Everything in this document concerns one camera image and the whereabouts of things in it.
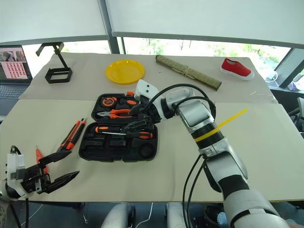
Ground silver rounded shape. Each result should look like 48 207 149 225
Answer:
165 202 189 228
101 202 136 228

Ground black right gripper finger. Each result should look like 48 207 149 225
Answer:
120 118 154 137
127 104 148 117

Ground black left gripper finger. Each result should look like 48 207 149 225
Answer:
44 170 80 194
38 150 73 170

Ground orange black utility knife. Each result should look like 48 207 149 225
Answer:
57 117 87 153

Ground dark grey laptop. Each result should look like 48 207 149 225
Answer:
0 45 33 118

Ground black plastic tool case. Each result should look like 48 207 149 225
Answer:
78 91 159 163

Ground orange black tape measure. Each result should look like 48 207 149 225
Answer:
101 96 117 107

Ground black chair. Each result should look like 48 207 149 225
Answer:
270 89 304 140

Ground yellow zip tie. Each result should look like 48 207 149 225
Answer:
194 108 249 143

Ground rolled bamboo mat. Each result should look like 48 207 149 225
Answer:
155 54 222 92

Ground white roller blind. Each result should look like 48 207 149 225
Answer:
104 0 304 49
0 0 110 45

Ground white charger with cable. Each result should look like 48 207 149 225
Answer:
265 69 279 84

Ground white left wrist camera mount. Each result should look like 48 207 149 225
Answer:
5 153 26 198

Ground dark window side pillar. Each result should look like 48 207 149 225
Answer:
274 47 304 91

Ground orange handled pliers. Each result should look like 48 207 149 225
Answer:
96 108 134 120

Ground yellow plastic plate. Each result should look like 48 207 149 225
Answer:
105 59 146 85

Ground claw hammer orange black handle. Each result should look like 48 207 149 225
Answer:
118 96 141 110

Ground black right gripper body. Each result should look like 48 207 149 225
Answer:
139 94 165 124

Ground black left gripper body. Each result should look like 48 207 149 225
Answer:
20 163 52 195

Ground dark grey window mullion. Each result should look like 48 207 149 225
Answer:
108 35 128 56

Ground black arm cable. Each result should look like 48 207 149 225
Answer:
142 83 217 228
9 145 30 228

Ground orange voltage tester pen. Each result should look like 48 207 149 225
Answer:
35 145 49 174

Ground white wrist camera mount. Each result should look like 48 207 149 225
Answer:
5 153 26 198
134 79 159 103

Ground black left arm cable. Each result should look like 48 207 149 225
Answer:
9 145 30 228

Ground red canvas shoe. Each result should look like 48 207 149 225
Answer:
219 57 256 82

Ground beige table cover sheet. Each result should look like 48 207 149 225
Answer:
0 98 304 203
18 52 279 105

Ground black headphone stand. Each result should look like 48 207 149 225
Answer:
35 41 73 85

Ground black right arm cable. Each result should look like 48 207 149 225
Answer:
142 83 217 228

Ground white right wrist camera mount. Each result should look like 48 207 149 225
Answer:
134 79 159 103

